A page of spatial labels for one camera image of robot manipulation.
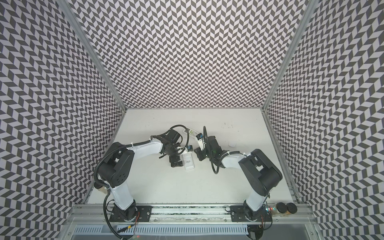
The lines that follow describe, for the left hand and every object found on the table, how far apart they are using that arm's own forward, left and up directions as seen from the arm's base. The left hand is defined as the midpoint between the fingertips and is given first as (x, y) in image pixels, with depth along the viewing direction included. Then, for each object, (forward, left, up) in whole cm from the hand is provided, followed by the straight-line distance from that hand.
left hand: (179, 156), depth 93 cm
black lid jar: (-30, -49, +8) cm, 58 cm away
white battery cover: (+9, -34, -1) cm, 36 cm away
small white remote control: (-4, -6, +2) cm, 7 cm away
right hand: (+1, -10, +2) cm, 10 cm away
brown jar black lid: (-22, +34, +9) cm, 42 cm away
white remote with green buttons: (+7, -9, +16) cm, 20 cm away
